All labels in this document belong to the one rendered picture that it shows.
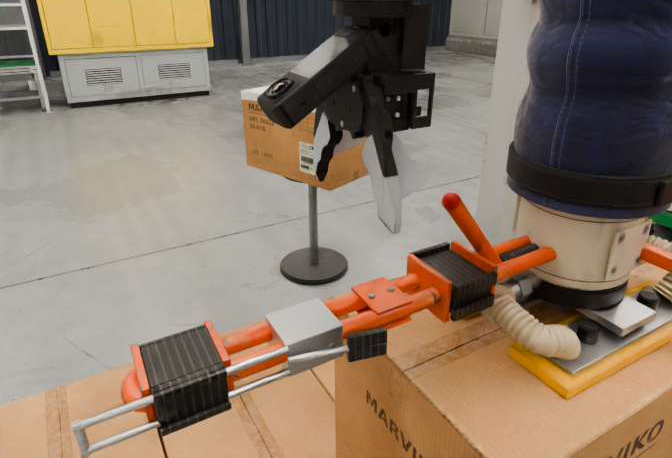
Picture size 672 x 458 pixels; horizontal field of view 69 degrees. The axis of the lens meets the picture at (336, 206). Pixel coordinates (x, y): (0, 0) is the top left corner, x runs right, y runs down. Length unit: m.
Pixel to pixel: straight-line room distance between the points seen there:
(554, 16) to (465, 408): 0.50
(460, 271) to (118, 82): 7.32
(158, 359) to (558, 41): 0.58
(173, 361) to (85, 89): 7.32
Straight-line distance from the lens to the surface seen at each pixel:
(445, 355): 0.75
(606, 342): 0.81
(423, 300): 0.61
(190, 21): 7.85
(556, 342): 0.70
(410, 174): 0.46
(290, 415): 1.28
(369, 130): 0.44
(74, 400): 1.47
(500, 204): 2.29
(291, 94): 0.42
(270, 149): 2.51
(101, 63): 7.74
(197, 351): 0.53
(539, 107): 0.71
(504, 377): 0.73
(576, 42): 0.67
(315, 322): 0.56
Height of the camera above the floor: 1.48
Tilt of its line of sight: 24 degrees down
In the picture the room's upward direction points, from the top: straight up
